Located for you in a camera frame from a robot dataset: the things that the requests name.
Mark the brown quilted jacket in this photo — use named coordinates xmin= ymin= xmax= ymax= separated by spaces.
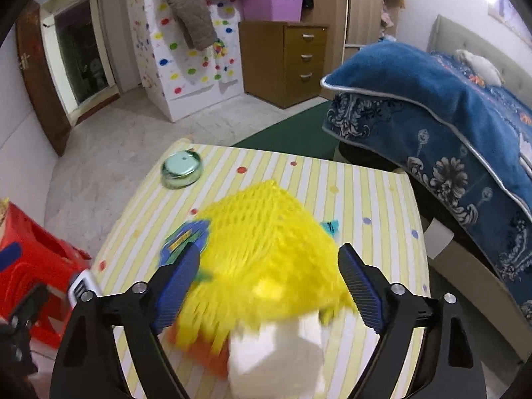
xmin=156 ymin=0 xmax=269 ymax=51

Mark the white spotted cabinet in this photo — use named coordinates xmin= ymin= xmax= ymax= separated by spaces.
xmin=125 ymin=0 xmax=244 ymax=123

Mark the wall poster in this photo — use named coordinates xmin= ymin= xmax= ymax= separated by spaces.
xmin=488 ymin=0 xmax=528 ymax=34

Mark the bed with blue quilt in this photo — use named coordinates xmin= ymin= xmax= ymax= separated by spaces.
xmin=320 ymin=41 xmax=532 ymax=321

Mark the grey upholstered bed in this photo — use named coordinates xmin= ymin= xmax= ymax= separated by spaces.
xmin=424 ymin=14 xmax=532 ymax=366

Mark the yellow striped tablecloth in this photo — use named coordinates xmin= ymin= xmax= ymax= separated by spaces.
xmin=89 ymin=143 xmax=431 ymax=399

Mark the brown wooden door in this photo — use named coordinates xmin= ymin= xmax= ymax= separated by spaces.
xmin=16 ymin=0 xmax=71 ymax=157

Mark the yellow foam net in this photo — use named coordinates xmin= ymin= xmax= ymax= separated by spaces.
xmin=177 ymin=180 xmax=358 ymax=341

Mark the red plastic stool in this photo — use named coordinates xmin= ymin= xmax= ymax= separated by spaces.
xmin=0 ymin=201 xmax=93 ymax=347

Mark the white plush toy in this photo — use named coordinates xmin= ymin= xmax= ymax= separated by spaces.
xmin=454 ymin=49 xmax=505 ymax=86

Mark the wooden drawer cabinet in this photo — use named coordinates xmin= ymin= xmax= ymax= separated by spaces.
xmin=238 ymin=21 xmax=329 ymax=109

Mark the purple storage box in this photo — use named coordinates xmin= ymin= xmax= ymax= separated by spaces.
xmin=241 ymin=0 xmax=304 ymax=23

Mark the white foam block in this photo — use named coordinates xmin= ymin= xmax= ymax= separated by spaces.
xmin=228 ymin=314 xmax=327 ymax=397

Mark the green floor mat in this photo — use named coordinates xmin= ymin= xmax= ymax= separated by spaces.
xmin=230 ymin=100 xmax=341 ymax=163

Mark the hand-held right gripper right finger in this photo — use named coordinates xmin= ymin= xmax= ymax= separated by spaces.
xmin=337 ymin=243 xmax=488 ymax=399

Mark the blue and yellow packet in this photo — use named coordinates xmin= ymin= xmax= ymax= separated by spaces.
xmin=158 ymin=220 xmax=212 ymax=279

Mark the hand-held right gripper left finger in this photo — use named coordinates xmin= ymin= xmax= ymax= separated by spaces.
xmin=49 ymin=243 xmax=201 ymax=399

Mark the orange packet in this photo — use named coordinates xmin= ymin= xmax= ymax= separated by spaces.
xmin=166 ymin=324 xmax=231 ymax=379

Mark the light wooden wardrobe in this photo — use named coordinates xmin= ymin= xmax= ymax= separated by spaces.
xmin=347 ymin=0 xmax=385 ymax=48

